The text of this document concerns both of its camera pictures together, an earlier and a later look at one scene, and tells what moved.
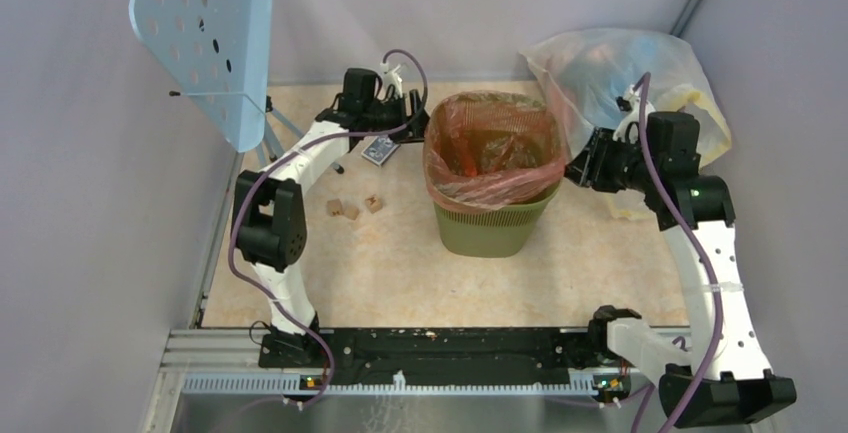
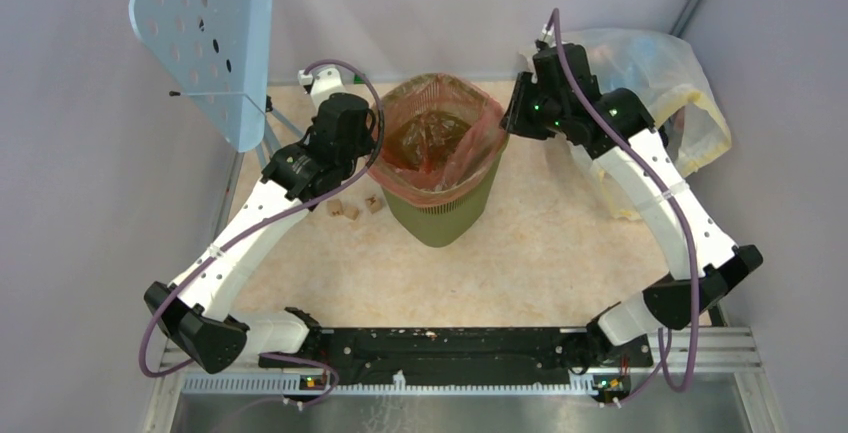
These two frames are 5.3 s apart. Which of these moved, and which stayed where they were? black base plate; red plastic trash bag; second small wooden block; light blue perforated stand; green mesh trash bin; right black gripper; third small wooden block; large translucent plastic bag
Moved: green mesh trash bin; red plastic trash bag; right black gripper
Stayed: light blue perforated stand; second small wooden block; black base plate; third small wooden block; large translucent plastic bag
